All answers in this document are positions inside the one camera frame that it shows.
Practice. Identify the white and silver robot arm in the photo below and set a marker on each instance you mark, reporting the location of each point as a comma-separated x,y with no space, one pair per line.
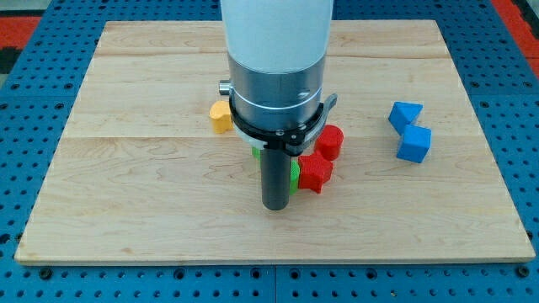
276,54

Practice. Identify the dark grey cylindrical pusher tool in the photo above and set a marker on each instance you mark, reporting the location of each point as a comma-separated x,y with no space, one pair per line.
275,202

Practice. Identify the green block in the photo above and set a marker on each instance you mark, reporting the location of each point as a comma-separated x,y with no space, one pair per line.
294,174

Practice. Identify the red star block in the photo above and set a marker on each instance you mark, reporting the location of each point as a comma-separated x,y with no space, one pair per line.
315,171

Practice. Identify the red cylinder block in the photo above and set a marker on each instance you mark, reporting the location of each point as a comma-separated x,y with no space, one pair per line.
329,143

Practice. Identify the yellow block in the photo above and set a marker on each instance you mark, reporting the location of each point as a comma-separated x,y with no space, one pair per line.
220,115

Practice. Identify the wooden board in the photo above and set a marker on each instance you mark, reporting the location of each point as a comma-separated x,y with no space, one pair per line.
140,178

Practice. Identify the blue triangular block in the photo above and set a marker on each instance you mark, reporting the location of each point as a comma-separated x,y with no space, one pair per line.
403,114

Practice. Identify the blue cube block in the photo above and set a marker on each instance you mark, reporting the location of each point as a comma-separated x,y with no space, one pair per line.
414,143

